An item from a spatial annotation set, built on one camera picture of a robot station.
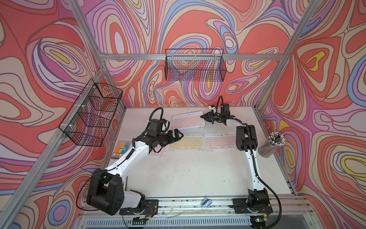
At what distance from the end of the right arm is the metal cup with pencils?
25 cm

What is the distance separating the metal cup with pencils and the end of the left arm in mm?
525

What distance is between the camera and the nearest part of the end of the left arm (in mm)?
606

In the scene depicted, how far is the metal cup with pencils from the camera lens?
0.80m
